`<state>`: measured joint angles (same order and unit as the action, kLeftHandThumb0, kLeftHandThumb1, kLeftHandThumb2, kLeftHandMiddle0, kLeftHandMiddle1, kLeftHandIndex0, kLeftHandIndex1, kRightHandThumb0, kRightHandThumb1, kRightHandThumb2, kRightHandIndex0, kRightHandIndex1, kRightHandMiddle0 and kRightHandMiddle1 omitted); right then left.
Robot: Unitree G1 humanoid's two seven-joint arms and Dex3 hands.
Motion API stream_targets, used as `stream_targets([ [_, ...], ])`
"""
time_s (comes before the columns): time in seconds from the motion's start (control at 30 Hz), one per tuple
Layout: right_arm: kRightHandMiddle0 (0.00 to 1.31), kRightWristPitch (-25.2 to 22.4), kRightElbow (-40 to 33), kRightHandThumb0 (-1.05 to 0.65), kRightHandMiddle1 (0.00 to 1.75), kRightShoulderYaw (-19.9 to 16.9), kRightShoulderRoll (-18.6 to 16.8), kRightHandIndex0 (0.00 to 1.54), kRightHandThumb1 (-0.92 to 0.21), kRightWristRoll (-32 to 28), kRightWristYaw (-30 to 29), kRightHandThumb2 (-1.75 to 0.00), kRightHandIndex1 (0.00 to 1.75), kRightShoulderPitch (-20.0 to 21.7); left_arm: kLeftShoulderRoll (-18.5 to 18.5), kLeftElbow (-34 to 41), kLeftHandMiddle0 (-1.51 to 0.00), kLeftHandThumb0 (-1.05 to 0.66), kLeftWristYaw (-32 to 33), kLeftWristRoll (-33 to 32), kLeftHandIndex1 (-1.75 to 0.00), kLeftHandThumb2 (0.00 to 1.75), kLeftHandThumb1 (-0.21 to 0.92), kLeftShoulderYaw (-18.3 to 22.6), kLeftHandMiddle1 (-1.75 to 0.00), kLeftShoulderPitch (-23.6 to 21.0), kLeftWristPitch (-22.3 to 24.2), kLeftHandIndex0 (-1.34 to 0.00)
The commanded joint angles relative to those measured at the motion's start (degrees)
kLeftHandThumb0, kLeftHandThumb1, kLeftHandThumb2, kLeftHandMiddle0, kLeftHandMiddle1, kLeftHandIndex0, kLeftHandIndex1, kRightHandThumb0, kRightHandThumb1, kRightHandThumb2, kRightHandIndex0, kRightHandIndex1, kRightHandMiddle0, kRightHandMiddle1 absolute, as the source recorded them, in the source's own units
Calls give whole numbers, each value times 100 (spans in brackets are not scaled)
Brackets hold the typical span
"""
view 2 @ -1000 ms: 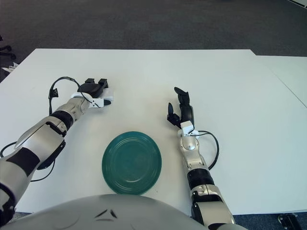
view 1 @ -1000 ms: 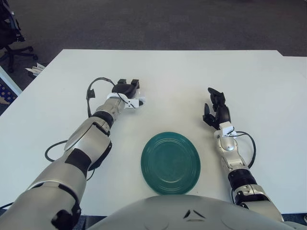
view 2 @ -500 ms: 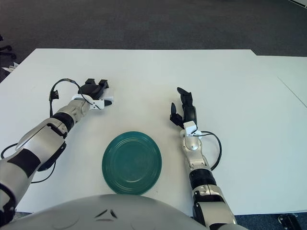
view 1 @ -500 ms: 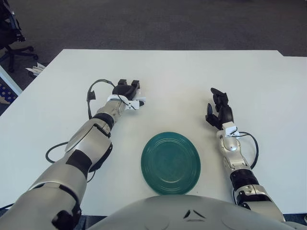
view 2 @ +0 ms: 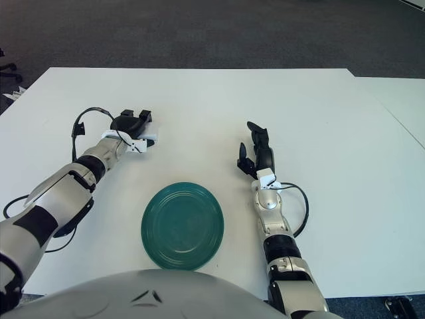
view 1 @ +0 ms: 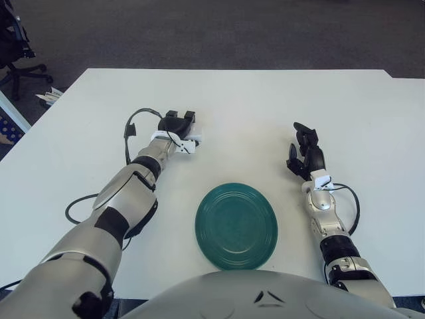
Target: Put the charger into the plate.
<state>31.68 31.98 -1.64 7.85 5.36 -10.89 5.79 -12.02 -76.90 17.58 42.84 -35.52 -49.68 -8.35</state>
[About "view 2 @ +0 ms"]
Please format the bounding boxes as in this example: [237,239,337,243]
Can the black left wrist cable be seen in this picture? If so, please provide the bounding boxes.
[70,106,116,164]

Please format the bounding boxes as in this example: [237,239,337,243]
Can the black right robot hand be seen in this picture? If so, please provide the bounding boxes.
[236,121,276,180]

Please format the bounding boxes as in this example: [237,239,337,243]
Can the silver robot torso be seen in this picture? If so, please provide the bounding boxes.
[0,268,283,319]

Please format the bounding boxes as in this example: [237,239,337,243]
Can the white paper scraps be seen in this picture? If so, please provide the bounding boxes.
[3,85,27,100]

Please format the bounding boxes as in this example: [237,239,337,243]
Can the black left elbow cable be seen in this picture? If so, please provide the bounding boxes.
[2,194,79,254]

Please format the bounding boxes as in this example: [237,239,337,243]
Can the black caster base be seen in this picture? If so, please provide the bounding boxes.
[384,295,419,319]

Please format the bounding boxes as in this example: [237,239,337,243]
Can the black office chair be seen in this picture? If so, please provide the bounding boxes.
[0,48,23,84]

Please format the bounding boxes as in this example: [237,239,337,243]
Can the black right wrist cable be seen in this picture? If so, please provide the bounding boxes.
[277,181,311,239]

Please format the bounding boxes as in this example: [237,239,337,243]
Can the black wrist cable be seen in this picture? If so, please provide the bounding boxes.
[70,106,116,164]
[277,181,311,239]

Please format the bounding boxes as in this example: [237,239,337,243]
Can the green round plate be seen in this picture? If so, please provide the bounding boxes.
[141,181,226,272]

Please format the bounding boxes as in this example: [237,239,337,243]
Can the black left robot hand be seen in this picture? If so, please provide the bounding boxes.
[109,108,156,149]

